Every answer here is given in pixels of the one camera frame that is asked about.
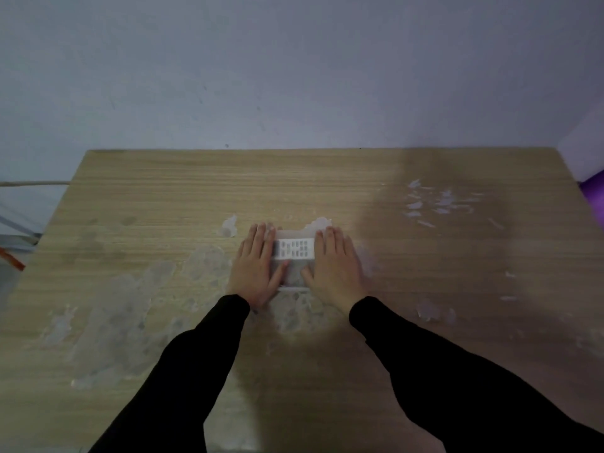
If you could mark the grey metal rack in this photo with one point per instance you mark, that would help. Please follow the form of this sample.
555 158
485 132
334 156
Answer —
16 228

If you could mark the orange object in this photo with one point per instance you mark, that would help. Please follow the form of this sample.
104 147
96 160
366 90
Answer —
12 259

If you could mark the person's right thumb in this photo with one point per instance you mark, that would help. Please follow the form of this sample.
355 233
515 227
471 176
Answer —
308 278

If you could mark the person's left middle finger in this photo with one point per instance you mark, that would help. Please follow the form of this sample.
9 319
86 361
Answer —
259 242

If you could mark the person's right middle finger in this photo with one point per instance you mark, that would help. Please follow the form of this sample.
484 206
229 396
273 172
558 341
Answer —
330 245

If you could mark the person's right hand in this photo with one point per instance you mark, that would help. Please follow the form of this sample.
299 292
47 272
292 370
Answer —
337 283

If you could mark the person's left forearm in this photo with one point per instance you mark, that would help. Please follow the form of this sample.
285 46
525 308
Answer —
188 367

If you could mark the person's left thumb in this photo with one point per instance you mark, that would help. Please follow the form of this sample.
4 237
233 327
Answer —
280 274

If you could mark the white remote control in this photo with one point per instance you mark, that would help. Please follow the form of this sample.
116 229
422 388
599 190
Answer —
295 252

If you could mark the person's right forearm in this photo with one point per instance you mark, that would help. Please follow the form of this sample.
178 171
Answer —
448 377

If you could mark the person's right little finger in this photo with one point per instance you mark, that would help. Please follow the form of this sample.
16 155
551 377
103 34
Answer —
351 254

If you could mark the person's left little finger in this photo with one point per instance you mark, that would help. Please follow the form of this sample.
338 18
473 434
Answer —
240 252

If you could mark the person's left hand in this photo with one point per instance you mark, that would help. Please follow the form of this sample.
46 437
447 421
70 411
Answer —
252 278

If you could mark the purple round object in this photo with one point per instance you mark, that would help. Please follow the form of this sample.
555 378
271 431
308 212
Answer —
595 193

